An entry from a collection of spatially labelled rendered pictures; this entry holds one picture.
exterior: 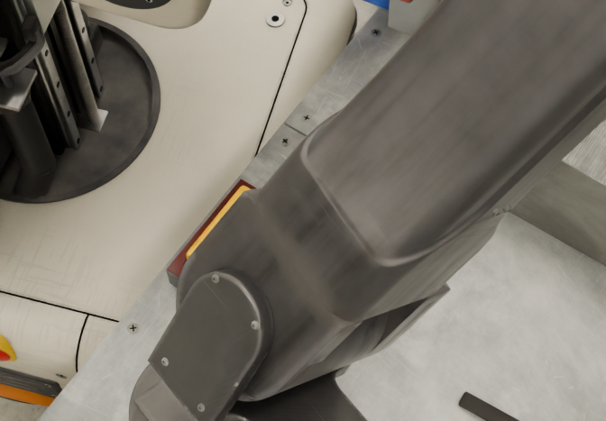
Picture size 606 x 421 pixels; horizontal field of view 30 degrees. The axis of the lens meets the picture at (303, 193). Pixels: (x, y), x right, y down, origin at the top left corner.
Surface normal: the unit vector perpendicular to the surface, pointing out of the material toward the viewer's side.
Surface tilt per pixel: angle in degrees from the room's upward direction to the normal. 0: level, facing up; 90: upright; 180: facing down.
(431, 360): 0
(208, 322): 52
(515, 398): 0
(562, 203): 90
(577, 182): 90
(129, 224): 0
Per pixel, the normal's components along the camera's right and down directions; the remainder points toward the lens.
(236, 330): -0.63, 0.13
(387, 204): -0.46, 0.03
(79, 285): -0.02, -0.49
